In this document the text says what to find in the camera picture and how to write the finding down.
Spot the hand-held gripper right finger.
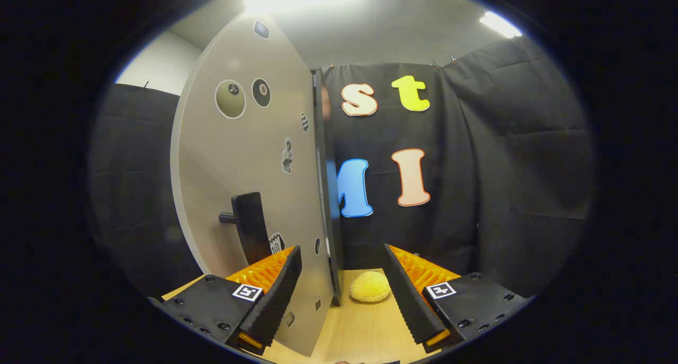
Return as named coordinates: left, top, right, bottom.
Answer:
left=382, top=243, right=530, bottom=354

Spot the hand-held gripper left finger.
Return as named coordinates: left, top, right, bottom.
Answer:
left=159, top=245, right=302, bottom=357

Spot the black door handle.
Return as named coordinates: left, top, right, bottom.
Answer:
left=219, top=192, right=273, bottom=267

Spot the dark grey shoe cabinet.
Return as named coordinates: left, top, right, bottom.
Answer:
left=311, top=67, right=345, bottom=306

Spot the light grey shoe cabinet door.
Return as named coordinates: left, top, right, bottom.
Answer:
left=169, top=12, right=334, bottom=358

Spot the yellow round plush toy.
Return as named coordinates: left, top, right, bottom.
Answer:
left=350, top=270, right=392, bottom=303

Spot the black backdrop cloth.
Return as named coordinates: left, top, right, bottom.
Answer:
left=87, top=35, right=594, bottom=301

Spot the narrow ceiling light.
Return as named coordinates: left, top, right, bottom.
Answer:
left=479, top=11, right=523, bottom=39

